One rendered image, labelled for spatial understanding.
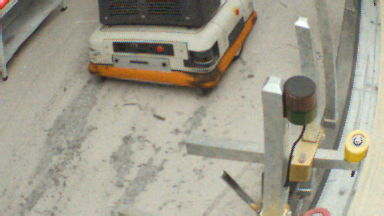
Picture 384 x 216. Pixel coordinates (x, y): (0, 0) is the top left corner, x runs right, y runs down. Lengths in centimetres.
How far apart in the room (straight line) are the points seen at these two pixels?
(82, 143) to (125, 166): 27
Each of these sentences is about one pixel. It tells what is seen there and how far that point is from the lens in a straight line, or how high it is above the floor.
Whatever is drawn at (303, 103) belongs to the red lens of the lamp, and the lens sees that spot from 95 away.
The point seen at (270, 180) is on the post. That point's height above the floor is 99.
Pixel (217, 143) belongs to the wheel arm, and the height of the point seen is 86.
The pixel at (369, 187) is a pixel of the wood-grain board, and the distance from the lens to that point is 118.
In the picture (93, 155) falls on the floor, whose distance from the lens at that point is 279.
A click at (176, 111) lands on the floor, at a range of 293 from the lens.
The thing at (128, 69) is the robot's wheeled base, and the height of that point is 11.
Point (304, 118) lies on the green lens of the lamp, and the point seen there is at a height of 114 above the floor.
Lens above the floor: 173
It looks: 36 degrees down
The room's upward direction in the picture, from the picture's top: 9 degrees counter-clockwise
